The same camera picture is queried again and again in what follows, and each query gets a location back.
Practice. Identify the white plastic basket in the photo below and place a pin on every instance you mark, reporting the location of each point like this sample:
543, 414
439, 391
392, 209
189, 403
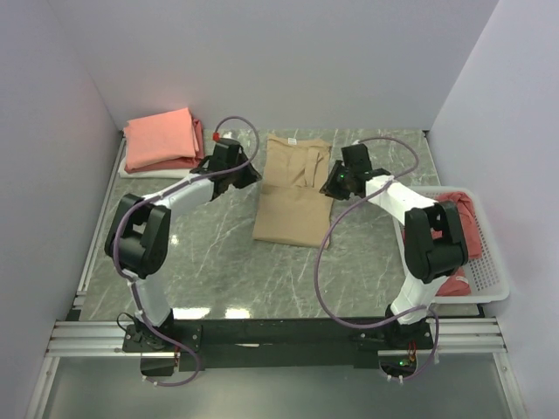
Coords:
487, 275

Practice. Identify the folded white t-shirt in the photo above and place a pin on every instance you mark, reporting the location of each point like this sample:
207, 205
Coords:
152, 174

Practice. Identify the black base beam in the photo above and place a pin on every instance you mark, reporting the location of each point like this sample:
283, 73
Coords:
192, 344

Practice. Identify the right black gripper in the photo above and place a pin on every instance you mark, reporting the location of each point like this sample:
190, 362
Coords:
328, 188

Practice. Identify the tan t-shirt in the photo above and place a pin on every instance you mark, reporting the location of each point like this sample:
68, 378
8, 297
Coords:
291, 209

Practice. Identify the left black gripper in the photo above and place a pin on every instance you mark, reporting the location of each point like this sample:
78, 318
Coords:
252, 176

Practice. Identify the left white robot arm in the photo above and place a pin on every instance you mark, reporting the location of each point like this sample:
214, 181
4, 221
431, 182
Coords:
138, 239

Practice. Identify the red t-shirt in basket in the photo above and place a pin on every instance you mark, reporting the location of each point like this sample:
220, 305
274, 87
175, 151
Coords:
463, 227

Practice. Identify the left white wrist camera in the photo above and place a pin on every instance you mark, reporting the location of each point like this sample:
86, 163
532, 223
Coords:
216, 136

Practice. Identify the aluminium rail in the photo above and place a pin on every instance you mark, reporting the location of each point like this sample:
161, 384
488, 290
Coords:
105, 338

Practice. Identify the folded salmon t-shirt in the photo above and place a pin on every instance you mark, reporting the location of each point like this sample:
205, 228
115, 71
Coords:
159, 137

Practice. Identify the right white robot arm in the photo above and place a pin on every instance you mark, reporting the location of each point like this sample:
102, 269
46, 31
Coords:
416, 295

